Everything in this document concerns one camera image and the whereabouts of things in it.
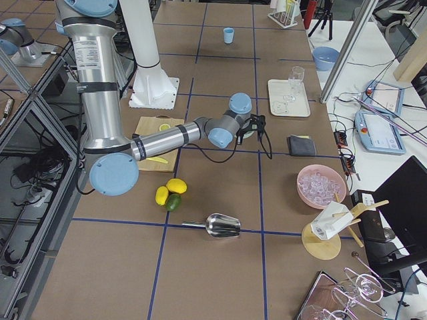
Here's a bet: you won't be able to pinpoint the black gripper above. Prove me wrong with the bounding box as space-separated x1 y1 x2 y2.
236 114 266 145

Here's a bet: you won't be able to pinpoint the green bowl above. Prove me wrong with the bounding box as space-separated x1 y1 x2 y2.
236 129 254 139

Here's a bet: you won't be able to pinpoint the light blue cup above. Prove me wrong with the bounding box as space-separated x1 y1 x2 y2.
223 27 235 45

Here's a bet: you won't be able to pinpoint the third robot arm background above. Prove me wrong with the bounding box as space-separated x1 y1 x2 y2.
1 18 57 67

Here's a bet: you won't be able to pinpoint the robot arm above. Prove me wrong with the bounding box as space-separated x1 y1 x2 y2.
56 1 256 196

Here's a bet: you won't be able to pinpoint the pink bowl of ice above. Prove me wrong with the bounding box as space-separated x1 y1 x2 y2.
296 165 347 209

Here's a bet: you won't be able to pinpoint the metal ice scoop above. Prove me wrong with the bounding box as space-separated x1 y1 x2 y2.
181 213 241 238

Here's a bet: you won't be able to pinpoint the blue bowl with fork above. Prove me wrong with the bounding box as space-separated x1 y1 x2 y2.
312 47 340 71

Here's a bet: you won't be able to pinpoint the cream bear tray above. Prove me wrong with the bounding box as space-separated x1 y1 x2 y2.
268 79 310 117

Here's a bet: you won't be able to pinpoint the grey folded cloth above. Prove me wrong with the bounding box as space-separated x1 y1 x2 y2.
288 135 317 157

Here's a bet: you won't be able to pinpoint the clear wine glass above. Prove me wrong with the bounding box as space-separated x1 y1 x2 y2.
284 66 305 103

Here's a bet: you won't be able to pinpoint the lemon half slice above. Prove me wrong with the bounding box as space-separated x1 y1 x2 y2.
159 123 171 131

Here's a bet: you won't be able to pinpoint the yellow lemon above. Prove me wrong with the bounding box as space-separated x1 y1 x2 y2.
166 178 187 194
155 185 169 206

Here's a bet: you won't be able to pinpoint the yellow plastic knife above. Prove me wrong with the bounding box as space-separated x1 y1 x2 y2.
146 157 169 164

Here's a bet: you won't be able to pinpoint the green lime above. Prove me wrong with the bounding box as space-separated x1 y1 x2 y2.
165 193 181 211

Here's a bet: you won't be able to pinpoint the white carton on stand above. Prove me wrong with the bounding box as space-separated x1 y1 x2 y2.
310 201 354 241

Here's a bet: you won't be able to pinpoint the blue teach pendant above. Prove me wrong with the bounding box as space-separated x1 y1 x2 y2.
363 80 404 116
355 111 406 155

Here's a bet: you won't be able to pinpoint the wooden stand round base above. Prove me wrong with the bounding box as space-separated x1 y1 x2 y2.
302 200 389 260

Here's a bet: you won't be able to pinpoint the black tripod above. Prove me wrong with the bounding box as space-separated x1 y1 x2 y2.
308 0 334 41

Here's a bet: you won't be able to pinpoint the red cylinder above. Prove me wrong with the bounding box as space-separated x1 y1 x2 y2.
304 0 317 30

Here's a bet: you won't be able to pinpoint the black laptop monitor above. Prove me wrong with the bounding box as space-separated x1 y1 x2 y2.
352 156 426 275

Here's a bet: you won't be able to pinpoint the glasses on tray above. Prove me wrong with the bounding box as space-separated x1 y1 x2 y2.
295 251 396 319

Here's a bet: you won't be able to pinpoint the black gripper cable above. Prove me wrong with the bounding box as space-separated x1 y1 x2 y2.
182 115 274 164

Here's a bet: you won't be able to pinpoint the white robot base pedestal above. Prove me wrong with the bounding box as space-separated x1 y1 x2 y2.
119 0 179 110

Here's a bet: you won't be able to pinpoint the white wire cup rack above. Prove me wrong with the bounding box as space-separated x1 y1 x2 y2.
268 0 300 29

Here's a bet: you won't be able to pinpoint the aluminium frame post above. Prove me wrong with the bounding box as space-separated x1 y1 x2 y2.
320 0 379 103

